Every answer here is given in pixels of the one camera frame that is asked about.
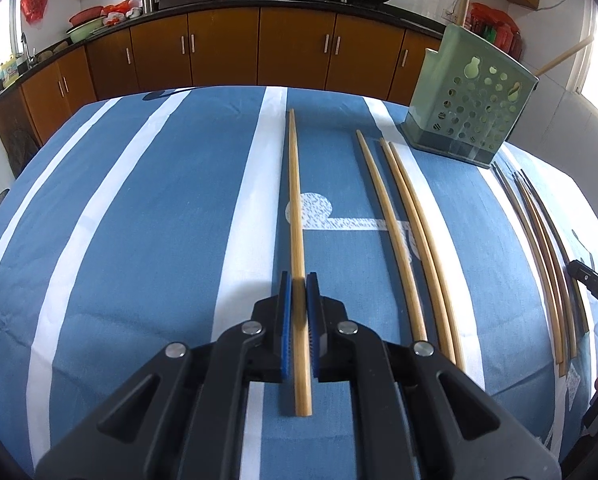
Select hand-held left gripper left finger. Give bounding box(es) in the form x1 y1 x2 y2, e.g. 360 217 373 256
34 270 294 480

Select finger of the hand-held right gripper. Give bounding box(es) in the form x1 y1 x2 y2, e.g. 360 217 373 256
568 258 598 322

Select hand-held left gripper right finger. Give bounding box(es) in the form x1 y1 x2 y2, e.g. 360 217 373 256
305 271 564 480

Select green perforated chopstick holder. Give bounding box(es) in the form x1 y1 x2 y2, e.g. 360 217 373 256
398 24 540 170

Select blue white striped tablecloth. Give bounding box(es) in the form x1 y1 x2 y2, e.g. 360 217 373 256
0 85 598 480

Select red plastic bags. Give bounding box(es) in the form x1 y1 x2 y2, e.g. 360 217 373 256
466 2 524 58

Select brown wooden base cabinets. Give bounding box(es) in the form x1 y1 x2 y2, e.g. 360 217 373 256
0 7 447 161

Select black kitchen countertop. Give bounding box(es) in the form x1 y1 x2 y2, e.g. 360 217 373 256
0 0 447 106

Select light green basin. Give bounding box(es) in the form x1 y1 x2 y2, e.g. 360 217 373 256
66 16 107 43

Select red bowl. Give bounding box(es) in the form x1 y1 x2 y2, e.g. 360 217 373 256
69 6 105 26

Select red hanging plastic bag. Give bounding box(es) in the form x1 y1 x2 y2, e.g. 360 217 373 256
20 0 51 25

